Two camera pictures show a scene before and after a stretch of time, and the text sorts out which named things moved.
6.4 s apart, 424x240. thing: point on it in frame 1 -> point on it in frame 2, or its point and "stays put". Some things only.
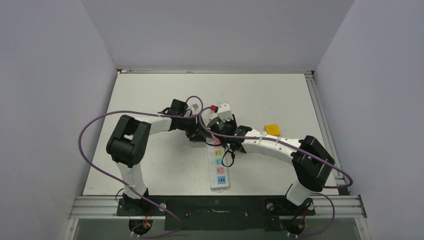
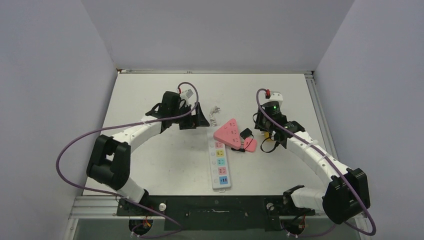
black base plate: x=215 y=213 stays put
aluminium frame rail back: x=213 y=71 stays put
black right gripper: x=231 y=122 -> x=259 y=124
